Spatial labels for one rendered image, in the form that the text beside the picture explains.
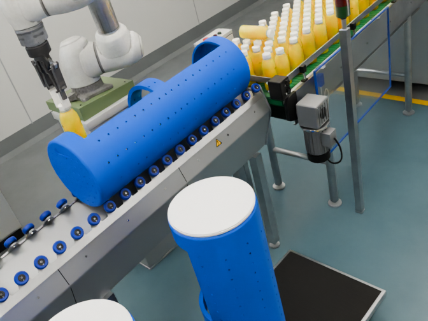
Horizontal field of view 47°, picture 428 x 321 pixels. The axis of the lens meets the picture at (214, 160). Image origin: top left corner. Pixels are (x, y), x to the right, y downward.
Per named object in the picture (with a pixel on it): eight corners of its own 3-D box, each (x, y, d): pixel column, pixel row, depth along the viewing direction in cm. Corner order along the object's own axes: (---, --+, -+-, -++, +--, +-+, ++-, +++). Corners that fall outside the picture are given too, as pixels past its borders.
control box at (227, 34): (197, 62, 257) (193, 43, 251) (221, 45, 268) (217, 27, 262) (212, 63, 250) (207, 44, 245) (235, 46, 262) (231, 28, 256)
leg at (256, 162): (267, 246, 276) (246, 156, 242) (273, 240, 280) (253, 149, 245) (276, 250, 273) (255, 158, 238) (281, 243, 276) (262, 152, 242)
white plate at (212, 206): (232, 165, 166) (232, 168, 166) (156, 199, 160) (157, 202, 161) (271, 207, 143) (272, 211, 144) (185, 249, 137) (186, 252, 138)
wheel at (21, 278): (10, 278, 154) (11, 277, 153) (22, 268, 157) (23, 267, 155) (20, 288, 154) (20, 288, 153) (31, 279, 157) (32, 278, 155)
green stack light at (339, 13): (333, 18, 220) (332, 7, 217) (340, 12, 223) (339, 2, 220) (346, 18, 216) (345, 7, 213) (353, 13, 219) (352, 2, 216)
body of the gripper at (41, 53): (19, 46, 158) (31, 72, 163) (32, 48, 153) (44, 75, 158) (38, 37, 162) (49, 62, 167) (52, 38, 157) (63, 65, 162)
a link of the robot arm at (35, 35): (23, 32, 149) (31, 50, 152) (48, 20, 154) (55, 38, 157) (8, 30, 155) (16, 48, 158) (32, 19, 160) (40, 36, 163)
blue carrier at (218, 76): (67, 197, 190) (34, 135, 175) (210, 90, 238) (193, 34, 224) (112, 216, 171) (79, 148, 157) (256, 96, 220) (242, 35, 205)
